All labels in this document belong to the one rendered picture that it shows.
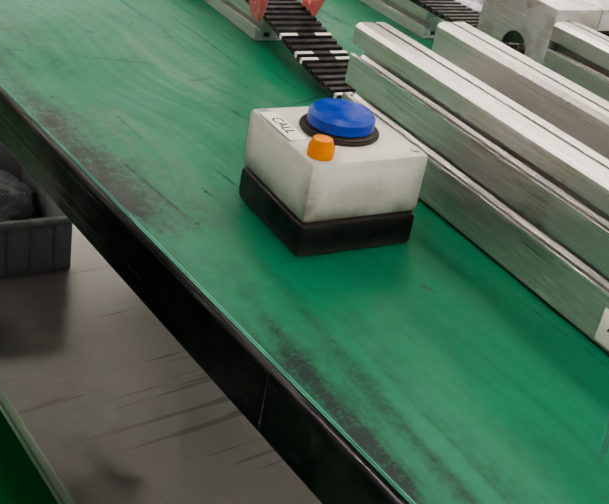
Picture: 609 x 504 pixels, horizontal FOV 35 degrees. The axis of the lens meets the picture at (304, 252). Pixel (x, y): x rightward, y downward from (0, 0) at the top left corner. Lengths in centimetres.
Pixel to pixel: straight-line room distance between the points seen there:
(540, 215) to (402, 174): 8
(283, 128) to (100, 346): 89
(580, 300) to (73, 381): 91
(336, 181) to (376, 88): 16
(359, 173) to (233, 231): 8
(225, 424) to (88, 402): 18
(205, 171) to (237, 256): 11
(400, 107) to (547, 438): 28
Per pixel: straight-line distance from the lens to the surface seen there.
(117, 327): 146
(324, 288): 54
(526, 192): 57
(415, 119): 65
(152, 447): 126
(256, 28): 91
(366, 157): 55
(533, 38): 85
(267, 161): 58
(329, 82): 80
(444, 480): 43
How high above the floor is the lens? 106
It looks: 29 degrees down
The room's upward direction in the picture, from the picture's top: 10 degrees clockwise
